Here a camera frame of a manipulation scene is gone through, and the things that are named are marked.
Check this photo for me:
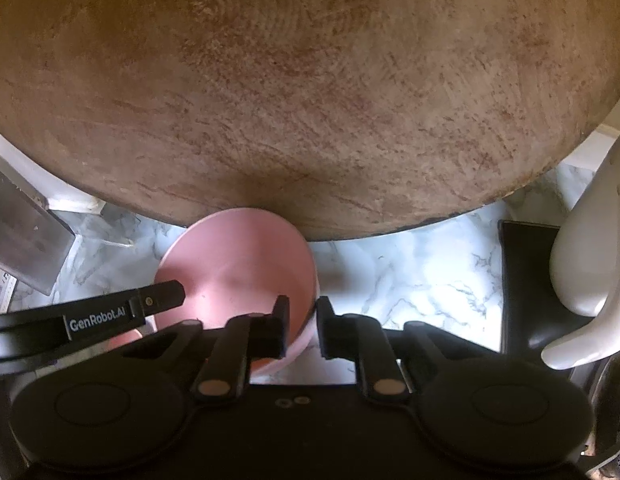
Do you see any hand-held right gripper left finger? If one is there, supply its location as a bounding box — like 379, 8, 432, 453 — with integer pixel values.
120, 295, 291, 405

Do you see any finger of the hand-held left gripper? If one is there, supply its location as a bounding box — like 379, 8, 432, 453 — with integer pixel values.
130, 280, 187, 318

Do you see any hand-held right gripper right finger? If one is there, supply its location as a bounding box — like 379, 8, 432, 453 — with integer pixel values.
315, 296, 461, 403

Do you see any large pink bowl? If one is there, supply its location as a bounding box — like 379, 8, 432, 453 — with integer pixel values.
154, 207, 321, 373

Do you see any pink plate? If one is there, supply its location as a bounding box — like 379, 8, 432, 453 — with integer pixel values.
107, 330, 146, 356

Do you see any steel cleaver blade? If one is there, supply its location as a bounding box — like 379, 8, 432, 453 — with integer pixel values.
0, 162, 74, 296

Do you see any white plastic base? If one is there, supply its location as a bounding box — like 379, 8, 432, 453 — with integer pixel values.
0, 125, 106, 212

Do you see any round wooden cutting board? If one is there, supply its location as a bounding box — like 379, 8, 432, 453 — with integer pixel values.
0, 0, 620, 241

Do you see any white electric kettle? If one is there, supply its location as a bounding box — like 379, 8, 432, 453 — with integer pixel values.
541, 130, 620, 371

